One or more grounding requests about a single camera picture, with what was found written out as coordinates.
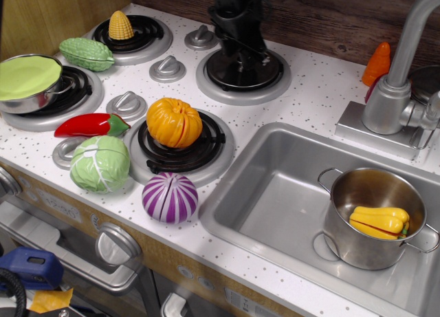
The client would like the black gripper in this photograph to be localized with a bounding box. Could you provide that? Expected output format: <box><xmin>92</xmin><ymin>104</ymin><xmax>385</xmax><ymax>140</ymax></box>
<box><xmin>208</xmin><ymin>0</ymin><xmax>267</xmax><ymax>71</ymax></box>

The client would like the steel pot lid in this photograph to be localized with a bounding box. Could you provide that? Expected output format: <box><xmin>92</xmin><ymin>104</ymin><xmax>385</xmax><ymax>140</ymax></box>
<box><xmin>205</xmin><ymin>50</ymin><xmax>284</xmax><ymax>91</ymax></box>

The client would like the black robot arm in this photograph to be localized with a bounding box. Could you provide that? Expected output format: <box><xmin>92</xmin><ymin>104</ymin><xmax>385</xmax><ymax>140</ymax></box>
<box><xmin>207</xmin><ymin>0</ymin><xmax>273</xmax><ymax>74</ymax></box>

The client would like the silver stove knob back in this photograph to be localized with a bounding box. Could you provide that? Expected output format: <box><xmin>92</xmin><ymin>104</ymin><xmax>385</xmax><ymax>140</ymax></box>
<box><xmin>184</xmin><ymin>25</ymin><xmax>218</xmax><ymax>51</ymax></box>

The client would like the silver stove knob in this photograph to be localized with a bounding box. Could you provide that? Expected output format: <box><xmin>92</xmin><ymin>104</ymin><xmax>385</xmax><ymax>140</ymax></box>
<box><xmin>149</xmin><ymin>56</ymin><xmax>186</xmax><ymax>83</ymax></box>
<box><xmin>106</xmin><ymin>91</ymin><xmax>147</xmax><ymax>122</ymax></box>
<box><xmin>184</xmin><ymin>25</ymin><xmax>218</xmax><ymax>51</ymax></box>
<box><xmin>52</xmin><ymin>137</ymin><xmax>87</xmax><ymax>171</ymax></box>

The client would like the silver stove knob middle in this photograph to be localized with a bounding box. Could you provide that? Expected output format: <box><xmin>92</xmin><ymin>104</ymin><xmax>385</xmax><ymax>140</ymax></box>
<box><xmin>149</xmin><ymin>56</ymin><xmax>186</xmax><ymax>83</ymax></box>

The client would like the silver stove knob front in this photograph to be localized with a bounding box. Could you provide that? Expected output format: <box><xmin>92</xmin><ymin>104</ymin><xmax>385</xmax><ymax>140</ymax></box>
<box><xmin>106</xmin><ymin>91</ymin><xmax>147</xmax><ymax>122</ymax></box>

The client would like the silver stove knob nearest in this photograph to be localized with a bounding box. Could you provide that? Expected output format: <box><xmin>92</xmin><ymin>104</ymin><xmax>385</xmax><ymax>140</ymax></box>
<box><xmin>52</xmin><ymin>137</ymin><xmax>87</xmax><ymax>171</ymax></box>

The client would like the back right burner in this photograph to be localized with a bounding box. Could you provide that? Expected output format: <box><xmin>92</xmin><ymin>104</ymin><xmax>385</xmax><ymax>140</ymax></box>
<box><xmin>196</xmin><ymin>50</ymin><xmax>292</xmax><ymax>106</ymax></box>

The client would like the burner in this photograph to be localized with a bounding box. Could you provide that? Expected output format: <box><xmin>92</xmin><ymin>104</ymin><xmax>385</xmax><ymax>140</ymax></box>
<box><xmin>196</xmin><ymin>50</ymin><xmax>292</xmax><ymax>106</ymax></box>
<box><xmin>1</xmin><ymin>65</ymin><xmax>104</xmax><ymax>132</ymax></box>
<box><xmin>124</xmin><ymin>111</ymin><xmax>235</xmax><ymax>187</ymax></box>
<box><xmin>86</xmin><ymin>14</ymin><xmax>173</xmax><ymax>66</ymax></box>

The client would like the back left burner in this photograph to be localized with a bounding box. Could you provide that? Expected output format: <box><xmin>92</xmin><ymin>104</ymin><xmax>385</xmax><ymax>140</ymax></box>
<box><xmin>86</xmin><ymin>14</ymin><xmax>173</xmax><ymax>66</ymax></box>

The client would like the orange toy pumpkin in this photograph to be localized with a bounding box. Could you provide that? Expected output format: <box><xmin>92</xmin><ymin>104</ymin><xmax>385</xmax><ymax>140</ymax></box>
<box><xmin>146</xmin><ymin>98</ymin><xmax>203</xmax><ymax>149</ymax></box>

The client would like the front right burner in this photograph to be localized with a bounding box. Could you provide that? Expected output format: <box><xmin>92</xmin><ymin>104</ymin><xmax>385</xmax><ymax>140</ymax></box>
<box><xmin>124</xmin><ymin>111</ymin><xmax>235</xmax><ymax>187</ymax></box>

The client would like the yellow toy corn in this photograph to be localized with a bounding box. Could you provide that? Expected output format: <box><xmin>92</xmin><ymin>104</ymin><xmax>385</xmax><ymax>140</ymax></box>
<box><xmin>109</xmin><ymin>10</ymin><xmax>135</xmax><ymax>41</ymax></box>

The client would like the silver sink basin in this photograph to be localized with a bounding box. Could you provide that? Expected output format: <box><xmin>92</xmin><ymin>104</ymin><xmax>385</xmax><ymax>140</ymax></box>
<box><xmin>199</xmin><ymin>123</ymin><xmax>439</xmax><ymax>316</ymax></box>

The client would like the orange toy carrot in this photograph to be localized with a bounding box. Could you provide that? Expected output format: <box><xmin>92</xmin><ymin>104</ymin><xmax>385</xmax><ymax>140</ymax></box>
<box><xmin>362</xmin><ymin>42</ymin><xmax>391</xmax><ymax>87</ymax></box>

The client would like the green toy bitter gourd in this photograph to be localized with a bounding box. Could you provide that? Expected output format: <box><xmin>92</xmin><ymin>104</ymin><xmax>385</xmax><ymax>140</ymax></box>
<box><xmin>59</xmin><ymin>37</ymin><xmax>115</xmax><ymax>72</ymax></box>

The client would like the purple toy onion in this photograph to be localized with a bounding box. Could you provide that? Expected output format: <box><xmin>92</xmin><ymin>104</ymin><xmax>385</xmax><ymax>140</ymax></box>
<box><xmin>142</xmin><ymin>172</ymin><xmax>199</xmax><ymax>224</ymax></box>

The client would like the front left burner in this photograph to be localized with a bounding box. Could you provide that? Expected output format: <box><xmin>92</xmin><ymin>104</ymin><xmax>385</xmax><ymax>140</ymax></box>
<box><xmin>1</xmin><ymin>65</ymin><xmax>104</xmax><ymax>132</ymax></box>

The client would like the red toy chili pepper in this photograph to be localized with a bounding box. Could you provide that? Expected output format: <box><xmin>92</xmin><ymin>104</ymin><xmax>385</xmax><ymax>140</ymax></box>
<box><xmin>54</xmin><ymin>113</ymin><xmax>131</xmax><ymax>138</ymax></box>

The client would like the silver faucet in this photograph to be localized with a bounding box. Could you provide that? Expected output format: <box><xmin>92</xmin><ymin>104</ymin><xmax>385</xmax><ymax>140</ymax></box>
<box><xmin>335</xmin><ymin>0</ymin><xmax>439</xmax><ymax>160</ymax></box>

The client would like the green toy cabbage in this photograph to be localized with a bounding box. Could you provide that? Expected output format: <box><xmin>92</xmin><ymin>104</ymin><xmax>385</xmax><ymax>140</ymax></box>
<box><xmin>69</xmin><ymin>135</ymin><xmax>131</xmax><ymax>194</ymax></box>

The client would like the steel bowl behind faucet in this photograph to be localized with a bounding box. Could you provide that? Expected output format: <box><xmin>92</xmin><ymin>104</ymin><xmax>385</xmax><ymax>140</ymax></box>
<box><xmin>408</xmin><ymin>65</ymin><xmax>440</xmax><ymax>106</ymax></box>

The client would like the steel pot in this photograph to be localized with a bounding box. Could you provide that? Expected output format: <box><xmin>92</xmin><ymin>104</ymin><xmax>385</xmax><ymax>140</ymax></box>
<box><xmin>321</xmin><ymin>168</ymin><xmax>439</xmax><ymax>270</ymax></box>

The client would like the steel pan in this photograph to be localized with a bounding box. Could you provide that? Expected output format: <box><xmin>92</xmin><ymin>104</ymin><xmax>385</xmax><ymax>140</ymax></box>
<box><xmin>1</xmin><ymin>54</ymin><xmax>65</xmax><ymax>114</ymax></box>

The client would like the green plate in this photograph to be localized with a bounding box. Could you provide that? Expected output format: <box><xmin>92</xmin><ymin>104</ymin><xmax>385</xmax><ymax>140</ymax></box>
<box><xmin>1</xmin><ymin>55</ymin><xmax>63</xmax><ymax>100</ymax></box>

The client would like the yellow toy bell pepper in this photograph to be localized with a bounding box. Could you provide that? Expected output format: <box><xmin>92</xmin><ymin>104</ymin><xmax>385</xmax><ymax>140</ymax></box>
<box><xmin>349</xmin><ymin>206</ymin><xmax>410</xmax><ymax>240</ymax></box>

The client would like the silver oven knob left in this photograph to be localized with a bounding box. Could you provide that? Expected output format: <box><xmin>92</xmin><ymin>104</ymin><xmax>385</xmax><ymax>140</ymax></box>
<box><xmin>0</xmin><ymin>167</ymin><xmax>22</xmax><ymax>198</ymax></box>

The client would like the blue tool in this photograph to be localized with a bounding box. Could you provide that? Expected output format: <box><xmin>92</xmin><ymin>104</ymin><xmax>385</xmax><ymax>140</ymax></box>
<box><xmin>1</xmin><ymin>246</ymin><xmax>64</xmax><ymax>290</ymax></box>

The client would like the yellow tape piece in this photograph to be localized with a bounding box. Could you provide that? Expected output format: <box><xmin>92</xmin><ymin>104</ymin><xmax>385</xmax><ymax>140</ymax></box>
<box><xmin>29</xmin><ymin>288</ymin><xmax>74</xmax><ymax>314</ymax></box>

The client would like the silver dishwasher handle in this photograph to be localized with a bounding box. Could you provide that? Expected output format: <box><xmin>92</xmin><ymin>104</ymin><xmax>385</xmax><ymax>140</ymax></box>
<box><xmin>160</xmin><ymin>293</ymin><xmax>188</xmax><ymax>317</ymax></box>

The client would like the silver oven handle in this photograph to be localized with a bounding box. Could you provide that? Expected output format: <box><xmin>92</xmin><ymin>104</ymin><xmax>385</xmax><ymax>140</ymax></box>
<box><xmin>1</xmin><ymin>201</ymin><xmax>138</xmax><ymax>296</ymax></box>

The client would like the black cable hose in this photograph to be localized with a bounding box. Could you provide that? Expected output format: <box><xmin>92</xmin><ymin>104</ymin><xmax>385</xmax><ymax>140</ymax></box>
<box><xmin>0</xmin><ymin>267</ymin><xmax>27</xmax><ymax>316</ymax></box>

